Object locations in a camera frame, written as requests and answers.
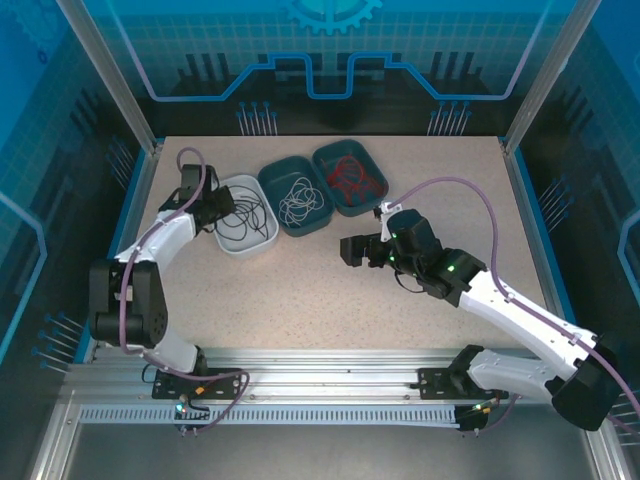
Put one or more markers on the dark teal plastic bin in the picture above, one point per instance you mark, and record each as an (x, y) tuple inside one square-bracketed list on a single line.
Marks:
[(350, 150), (280, 170)]

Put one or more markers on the white plastic bin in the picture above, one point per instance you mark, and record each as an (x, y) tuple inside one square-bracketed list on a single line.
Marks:
[(245, 250)]

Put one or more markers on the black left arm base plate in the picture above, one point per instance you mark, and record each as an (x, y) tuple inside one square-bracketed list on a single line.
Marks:
[(227, 380)]

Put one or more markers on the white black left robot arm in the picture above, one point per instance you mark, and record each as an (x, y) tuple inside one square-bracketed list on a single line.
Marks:
[(165, 235)]

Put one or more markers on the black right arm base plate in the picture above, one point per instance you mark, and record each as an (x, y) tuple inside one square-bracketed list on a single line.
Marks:
[(432, 382)]

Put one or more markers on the aluminium frame post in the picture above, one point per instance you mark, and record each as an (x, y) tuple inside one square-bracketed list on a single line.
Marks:
[(549, 75), (112, 75)]

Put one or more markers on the blue table edge strip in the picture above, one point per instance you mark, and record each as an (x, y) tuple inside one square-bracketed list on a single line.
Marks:
[(533, 200), (138, 175)]

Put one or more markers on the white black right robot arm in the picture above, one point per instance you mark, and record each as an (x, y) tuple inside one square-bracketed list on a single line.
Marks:
[(525, 320)]

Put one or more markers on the aluminium lower frame profile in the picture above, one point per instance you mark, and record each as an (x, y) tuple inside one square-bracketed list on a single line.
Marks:
[(55, 440), (600, 450)]

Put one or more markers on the aluminium table side rail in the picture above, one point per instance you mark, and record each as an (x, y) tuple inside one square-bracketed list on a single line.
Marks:
[(148, 175), (521, 200)]

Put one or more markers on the long aluminium mounting rail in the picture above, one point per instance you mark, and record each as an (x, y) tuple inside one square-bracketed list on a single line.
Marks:
[(325, 370)]

